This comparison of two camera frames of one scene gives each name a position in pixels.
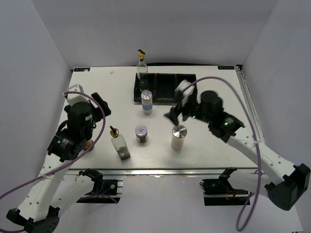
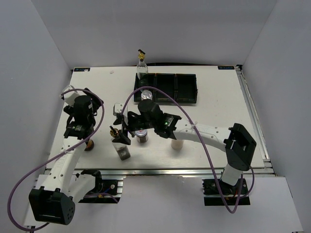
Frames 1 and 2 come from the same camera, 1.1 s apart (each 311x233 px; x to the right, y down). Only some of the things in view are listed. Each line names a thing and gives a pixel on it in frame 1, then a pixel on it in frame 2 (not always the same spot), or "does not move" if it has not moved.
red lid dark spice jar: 141,132 does not move
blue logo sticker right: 226,67 does not move
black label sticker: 81,69 does not move
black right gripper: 175,112 to 122,139
